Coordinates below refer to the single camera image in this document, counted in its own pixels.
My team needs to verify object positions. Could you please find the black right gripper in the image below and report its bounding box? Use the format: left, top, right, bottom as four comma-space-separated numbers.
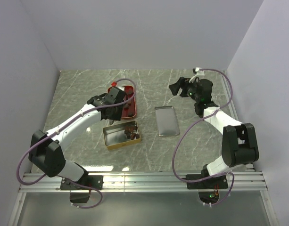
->
169, 77, 200, 103

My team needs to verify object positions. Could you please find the silver tin lid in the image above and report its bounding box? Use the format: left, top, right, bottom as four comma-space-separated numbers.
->
155, 106, 180, 137

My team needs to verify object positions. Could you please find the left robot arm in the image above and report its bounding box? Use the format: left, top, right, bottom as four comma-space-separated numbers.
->
28, 87, 127, 189

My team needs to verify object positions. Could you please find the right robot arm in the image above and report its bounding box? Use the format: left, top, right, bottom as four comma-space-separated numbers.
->
169, 77, 259, 188

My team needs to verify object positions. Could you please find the red rectangular tray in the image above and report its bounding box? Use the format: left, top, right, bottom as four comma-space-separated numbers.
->
107, 85, 137, 120

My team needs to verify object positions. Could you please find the gold tin box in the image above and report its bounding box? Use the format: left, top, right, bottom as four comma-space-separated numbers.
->
102, 121, 141, 151

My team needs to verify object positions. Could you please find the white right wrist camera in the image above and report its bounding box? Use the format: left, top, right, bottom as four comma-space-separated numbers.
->
189, 67, 205, 83

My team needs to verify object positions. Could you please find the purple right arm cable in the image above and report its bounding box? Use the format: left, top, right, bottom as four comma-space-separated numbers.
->
172, 68, 236, 208

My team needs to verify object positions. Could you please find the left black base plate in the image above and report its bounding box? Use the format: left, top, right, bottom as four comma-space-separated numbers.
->
60, 175, 104, 191

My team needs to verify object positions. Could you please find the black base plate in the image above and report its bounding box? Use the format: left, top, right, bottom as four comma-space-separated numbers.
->
60, 175, 104, 191
187, 176, 228, 190

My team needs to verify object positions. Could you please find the aluminium mounting rail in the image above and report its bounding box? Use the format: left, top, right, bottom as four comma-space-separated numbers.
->
19, 171, 268, 193

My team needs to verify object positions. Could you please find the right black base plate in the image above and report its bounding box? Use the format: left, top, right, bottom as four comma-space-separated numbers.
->
187, 176, 228, 190

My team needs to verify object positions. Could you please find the black box under rail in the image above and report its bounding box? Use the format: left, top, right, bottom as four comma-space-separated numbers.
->
69, 193, 90, 204

